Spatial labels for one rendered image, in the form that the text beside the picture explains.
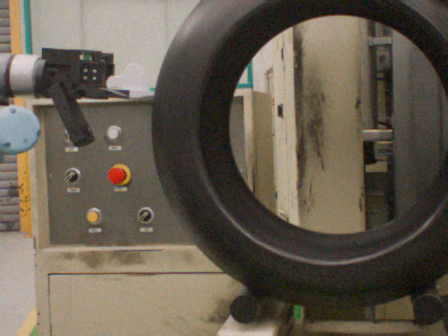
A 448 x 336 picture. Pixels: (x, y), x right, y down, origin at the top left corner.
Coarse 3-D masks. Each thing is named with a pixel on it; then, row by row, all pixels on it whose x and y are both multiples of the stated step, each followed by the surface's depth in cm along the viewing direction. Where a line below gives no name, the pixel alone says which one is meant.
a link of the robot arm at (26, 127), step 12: (0, 108) 137; (12, 108) 135; (24, 108) 136; (0, 120) 133; (12, 120) 134; (24, 120) 135; (36, 120) 137; (0, 132) 133; (12, 132) 134; (24, 132) 135; (36, 132) 137; (0, 144) 134; (12, 144) 134; (24, 144) 135
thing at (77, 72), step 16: (48, 48) 146; (48, 64) 147; (64, 64) 146; (80, 64) 144; (96, 64) 145; (112, 64) 149; (48, 80) 147; (64, 80) 146; (80, 80) 145; (96, 80) 145; (48, 96) 149; (80, 96) 145
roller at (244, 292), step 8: (248, 288) 140; (240, 296) 135; (248, 296) 135; (256, 296) 137; (264, 296) 143; (232, 304) 135; (240, 304) 135; (248, 304) 134; (256, 304) 135; (232, 312) 135; (240, 312) 135; (248, 312) 135; (256, 312) 135; (240, 320) 135; (248, 320) 135
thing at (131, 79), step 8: (136, 64) 144; (128, 72) 144; (136, 72) 144; (112, 80) 145; (120, 80) 144; (128, 80) 144; (136, 80) 144; (112, 88) 144; (128, 88) 144; (136, 88) 144; (136, 96) 144; (144, 96) 144; (152, 96) 145
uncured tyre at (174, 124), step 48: (240, 0) 130; (288, 0) 130; (336, 0) 155; (384, 0) 126; (432, 0) 126; (192, 48) 132; (240, 48) 158; (432, 48) 153; (192, 96) 132; (192, 144) 133; (192, 192) 133; (240, 192) 160; (432, 192) 154; (192, 240) 138; (240, 240) 132; (288, 240) 159; (336, 240) 158; (384, 240) 156; (432, 240) 128; (288, 288) 132; (336, 288) 131; (384, 288) 130
